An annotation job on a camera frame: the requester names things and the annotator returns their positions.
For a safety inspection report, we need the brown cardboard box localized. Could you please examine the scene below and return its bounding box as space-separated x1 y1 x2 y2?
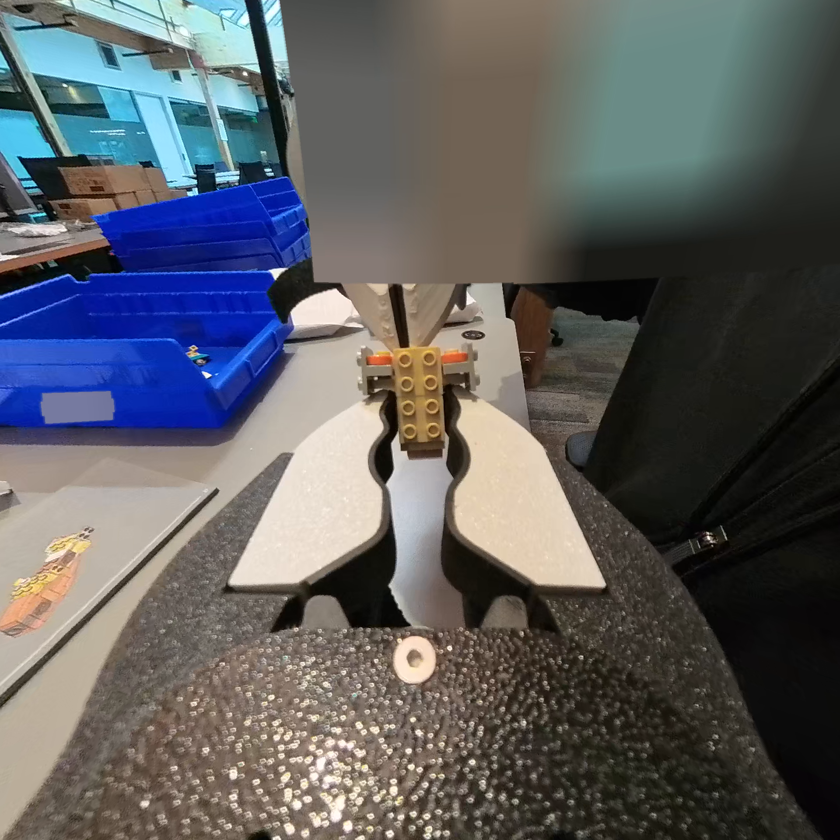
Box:
58 164 168 196
49 190 175 222

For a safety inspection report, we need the wooden table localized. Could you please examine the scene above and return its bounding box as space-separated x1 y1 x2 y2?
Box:
0 233 114 278

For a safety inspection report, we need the grey instruction booklet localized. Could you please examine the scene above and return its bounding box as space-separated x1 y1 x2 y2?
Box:
0 456 219 706

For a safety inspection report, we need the blue plastic bin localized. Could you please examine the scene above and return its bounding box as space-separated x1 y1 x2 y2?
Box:
0 271 295 431

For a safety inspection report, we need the brown tan brick model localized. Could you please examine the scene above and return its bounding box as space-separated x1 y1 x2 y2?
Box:
354 344 481 462

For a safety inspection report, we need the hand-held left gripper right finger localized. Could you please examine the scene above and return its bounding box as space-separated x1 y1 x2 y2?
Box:
441 387 608 598

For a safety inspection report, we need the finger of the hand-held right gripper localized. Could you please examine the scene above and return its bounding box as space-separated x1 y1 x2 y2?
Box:
344 283 403 349
400 283 470 347

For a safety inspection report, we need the stack of blue bins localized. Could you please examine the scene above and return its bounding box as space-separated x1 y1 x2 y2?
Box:
94 176 313 274

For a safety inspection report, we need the black pole with round disc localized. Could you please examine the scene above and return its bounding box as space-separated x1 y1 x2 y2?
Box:
245 0 294 179

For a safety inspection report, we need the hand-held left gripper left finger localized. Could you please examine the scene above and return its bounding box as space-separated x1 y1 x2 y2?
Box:
226 394 398 598

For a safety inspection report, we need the wooden post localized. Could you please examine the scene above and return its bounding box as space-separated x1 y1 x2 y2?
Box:
511 284 560 389

